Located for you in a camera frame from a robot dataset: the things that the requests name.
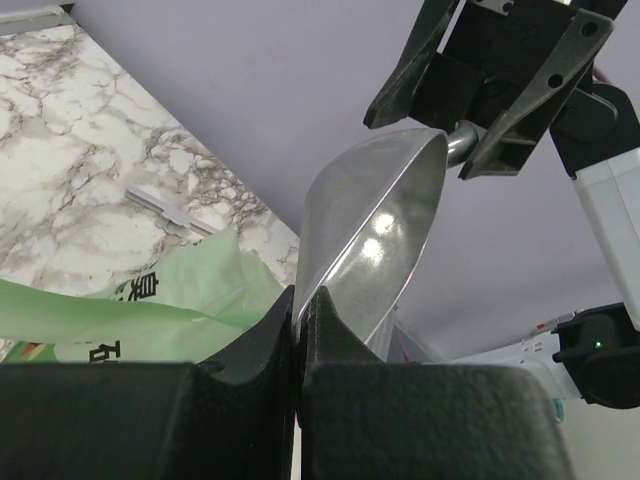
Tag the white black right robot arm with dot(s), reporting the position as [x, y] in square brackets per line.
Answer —
[543, 193]

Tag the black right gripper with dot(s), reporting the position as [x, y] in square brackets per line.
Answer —
[491, 62]

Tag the silver metal scoop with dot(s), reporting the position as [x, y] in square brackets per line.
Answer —
[367, 218]

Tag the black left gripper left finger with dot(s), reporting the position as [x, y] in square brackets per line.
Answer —
[228, 417]

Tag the green cat litter bag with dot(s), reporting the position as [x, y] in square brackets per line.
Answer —
[184, 308]

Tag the grey plastic bag clip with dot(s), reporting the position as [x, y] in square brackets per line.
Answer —
[168, 217]

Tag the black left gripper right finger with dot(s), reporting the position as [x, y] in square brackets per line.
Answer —
[362, 418]

